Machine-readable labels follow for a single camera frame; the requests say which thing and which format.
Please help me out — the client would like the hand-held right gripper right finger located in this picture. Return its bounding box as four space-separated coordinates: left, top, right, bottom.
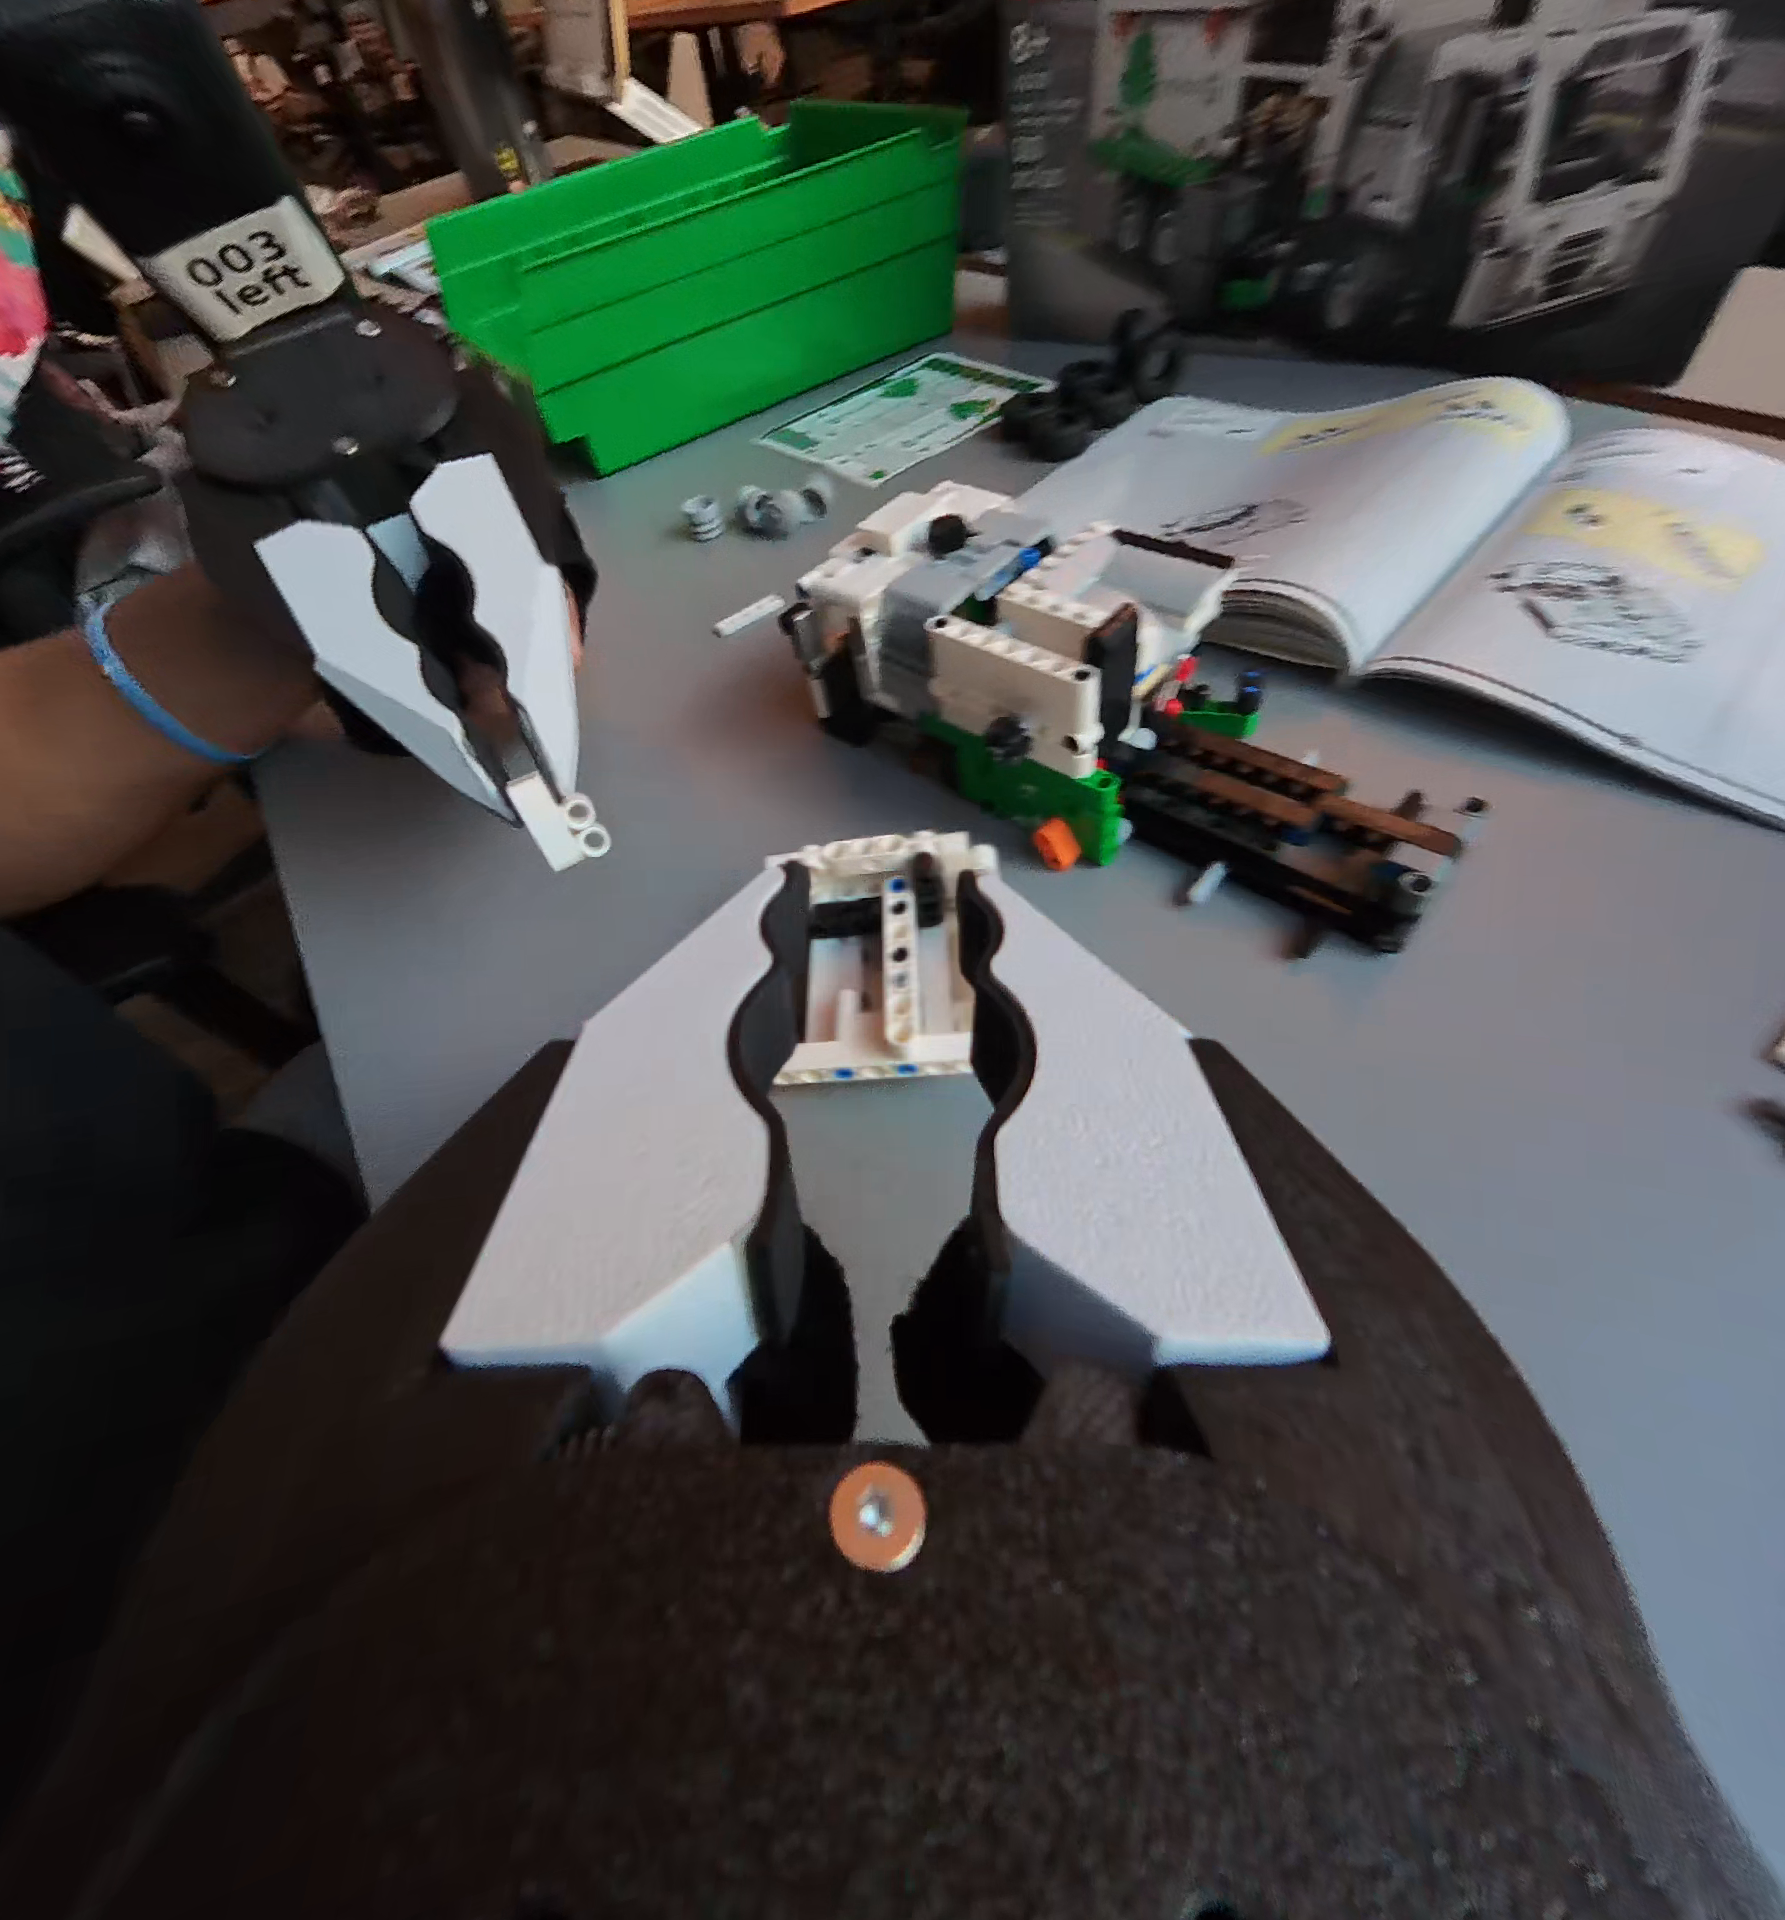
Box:
958 862 1338 1370

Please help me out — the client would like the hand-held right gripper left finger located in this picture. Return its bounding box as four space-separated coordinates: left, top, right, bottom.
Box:
437 857 819 1399

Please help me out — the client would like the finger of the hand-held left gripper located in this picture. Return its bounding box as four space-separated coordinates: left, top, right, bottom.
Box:
409 446 585 805
251 518 522 825

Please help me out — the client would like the small white lego piece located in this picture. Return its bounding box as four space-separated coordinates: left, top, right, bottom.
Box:
510 773 613 872

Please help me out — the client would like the white lego frame subassembly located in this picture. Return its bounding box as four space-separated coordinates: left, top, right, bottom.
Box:
766 829 1002 1091

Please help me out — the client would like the person's left forearm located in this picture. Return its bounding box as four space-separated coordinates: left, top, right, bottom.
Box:
0 592 254 921

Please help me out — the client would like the white and green lego truck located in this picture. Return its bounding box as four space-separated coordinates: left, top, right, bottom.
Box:
779 479 1487 963

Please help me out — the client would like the pile of black lego tyres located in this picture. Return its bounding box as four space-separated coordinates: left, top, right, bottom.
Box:
997 307 1194 458

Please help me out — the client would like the open lego instruction booklet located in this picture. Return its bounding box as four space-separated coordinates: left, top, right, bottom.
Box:
1003 374 1785 857

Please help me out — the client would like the dark printed lego box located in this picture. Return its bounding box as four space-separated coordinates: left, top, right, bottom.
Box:
1000 0 1785 389

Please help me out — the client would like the person's left hand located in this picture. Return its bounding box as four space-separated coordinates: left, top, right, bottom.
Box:
109 553 352 755

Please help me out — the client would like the blue wristband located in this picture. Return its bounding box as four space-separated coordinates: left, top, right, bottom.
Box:
81 601 254 772

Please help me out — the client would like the green plastic bin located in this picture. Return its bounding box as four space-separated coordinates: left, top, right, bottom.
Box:
424 103 973 479

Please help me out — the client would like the green and white sticker sheet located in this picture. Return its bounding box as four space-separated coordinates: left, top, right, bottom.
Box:
757 357 1050 489

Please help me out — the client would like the person's black clothing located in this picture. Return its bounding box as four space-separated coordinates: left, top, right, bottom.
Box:
0 887 368 1920

